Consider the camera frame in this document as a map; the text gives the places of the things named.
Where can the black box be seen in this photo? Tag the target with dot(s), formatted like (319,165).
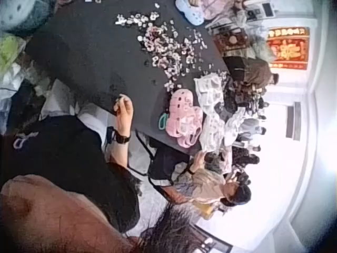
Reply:
(247,69)

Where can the red poster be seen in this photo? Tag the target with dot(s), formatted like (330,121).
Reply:
(288,48)

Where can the black folding stool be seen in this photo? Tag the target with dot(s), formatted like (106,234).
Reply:
(166,166)

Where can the pile of small shoe charms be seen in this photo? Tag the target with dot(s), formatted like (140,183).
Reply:
(168,50)

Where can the brown patterned box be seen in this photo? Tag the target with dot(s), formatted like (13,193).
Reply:
(231,40)

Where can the black wrist band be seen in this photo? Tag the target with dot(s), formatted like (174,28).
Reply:
(122,138)

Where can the heap of dark goods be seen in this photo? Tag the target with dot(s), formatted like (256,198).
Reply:
(247,100)

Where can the grey wall vent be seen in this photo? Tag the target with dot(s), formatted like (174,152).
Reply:
(293,121)

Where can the blue plush bag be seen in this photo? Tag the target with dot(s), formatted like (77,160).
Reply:
(23,13)

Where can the pink foam clog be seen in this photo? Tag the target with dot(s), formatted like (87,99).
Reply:
(193,126)
(172,126)
(181,101)

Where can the heap of pink packets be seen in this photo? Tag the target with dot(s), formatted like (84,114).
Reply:
(218,9)

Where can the light blue foam clog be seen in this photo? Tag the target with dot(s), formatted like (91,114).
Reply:
(188,10)

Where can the heap of white bags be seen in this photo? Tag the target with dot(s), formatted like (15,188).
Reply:
(15,87)

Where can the green plastic bag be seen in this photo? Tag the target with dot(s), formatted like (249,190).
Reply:
(9,51)

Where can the person's right fingers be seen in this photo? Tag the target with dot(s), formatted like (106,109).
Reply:
(121,102)

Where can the white plastic bag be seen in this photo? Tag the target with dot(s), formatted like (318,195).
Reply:
(234,126)

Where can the person's right hand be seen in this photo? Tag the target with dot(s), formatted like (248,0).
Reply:
(125,118)

